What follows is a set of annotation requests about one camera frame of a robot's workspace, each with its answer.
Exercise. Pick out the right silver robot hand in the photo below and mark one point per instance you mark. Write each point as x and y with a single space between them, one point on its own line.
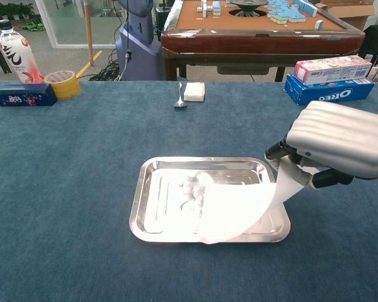
340 138

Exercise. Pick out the white paper napkin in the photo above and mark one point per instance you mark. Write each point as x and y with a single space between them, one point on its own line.
239 207

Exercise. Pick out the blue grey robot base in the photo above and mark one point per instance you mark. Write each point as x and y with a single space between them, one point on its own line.
141 37

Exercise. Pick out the stainless steel tray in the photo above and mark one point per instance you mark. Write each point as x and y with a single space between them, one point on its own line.
163 204

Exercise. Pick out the blue Oreo box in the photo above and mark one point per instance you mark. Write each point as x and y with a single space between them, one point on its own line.
327 94

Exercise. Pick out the pink floral toothpaste box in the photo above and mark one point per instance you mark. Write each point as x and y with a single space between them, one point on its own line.
330 70

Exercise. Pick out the single white blue mahjong tile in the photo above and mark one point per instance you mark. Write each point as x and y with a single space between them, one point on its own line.
319 24

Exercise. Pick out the cardboard box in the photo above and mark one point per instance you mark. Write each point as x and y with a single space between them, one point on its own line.
352 11

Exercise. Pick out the brown mahjong table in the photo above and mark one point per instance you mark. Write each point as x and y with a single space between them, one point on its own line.
255 41

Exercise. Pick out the blue mahjong tile pile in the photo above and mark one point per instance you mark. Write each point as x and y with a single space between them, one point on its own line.
286 12

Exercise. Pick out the small white box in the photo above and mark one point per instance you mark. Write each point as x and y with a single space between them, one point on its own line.
194 92

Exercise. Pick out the black round dice hub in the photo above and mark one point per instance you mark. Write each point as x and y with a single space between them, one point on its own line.
247 7

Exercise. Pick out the metal spoon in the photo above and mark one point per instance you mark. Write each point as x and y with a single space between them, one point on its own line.
179 104

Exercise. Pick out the small mahjong tile group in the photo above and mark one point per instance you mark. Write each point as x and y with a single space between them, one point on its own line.
208 9

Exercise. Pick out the wooden pole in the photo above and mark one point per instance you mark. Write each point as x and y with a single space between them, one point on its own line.
89 31

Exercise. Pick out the yellow tape roll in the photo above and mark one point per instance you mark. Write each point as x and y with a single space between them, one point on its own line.
66 89

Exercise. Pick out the blue table cloth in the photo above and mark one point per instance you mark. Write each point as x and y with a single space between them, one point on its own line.
66 188

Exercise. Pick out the dark blue long box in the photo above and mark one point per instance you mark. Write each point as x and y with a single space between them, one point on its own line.
22 96

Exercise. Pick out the white red drink bottle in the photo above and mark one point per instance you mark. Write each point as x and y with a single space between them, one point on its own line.
15 53

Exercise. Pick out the green plant row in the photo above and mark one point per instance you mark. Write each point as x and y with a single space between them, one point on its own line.
9 11

